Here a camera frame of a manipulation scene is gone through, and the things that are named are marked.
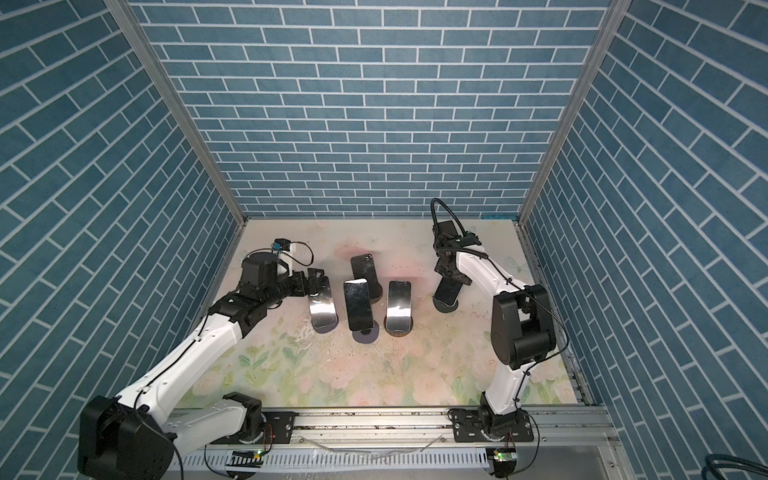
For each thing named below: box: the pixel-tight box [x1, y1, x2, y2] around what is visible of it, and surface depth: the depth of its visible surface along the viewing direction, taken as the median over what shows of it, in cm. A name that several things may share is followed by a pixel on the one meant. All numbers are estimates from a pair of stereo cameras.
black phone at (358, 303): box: [343, 278, 374, 331], surface depth 86 cm
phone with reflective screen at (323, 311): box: [310, 276, 339, 333], surface depth 88 cm
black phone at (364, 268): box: [351, 253, 380, 299], surface depth 95 cm
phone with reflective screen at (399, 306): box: [386, 280, 413, 332], surface depth 88 cm
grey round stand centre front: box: [352, 320, 380, 344], surface depth 91 cm
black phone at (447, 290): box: [434, 277, 462, 306], surface depth 93 cm
